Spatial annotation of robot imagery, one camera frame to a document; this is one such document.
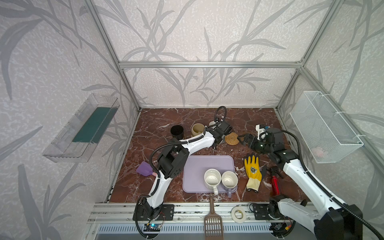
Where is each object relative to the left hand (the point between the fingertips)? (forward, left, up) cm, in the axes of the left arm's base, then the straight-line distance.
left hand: (220, 131), depth 95 cm
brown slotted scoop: (-50, +6, -8) cm, 50 cm away
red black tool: (-32, -29, -5) cm, 43 cm away
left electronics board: (-50, +35, -9) cm, 62 cm away
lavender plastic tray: (-21, +16, -8) cm, 27 cm away
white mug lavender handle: (-28, -4, -7) cm, 30 cm away
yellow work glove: (-25, -18, -6) cm, 31 cm away
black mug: (-3, +27, +3) cm, 27 cm away
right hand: (-10, -11, +11) cm, 18 cm away
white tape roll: (-47, -5, -7) cm, 48 cm away
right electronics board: (-50, -29, -11) cm, 58 cm away
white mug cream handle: (-28, +5, -6) cm, 29 cm away
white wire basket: (-21, -41, +27) cm, 53 cm away
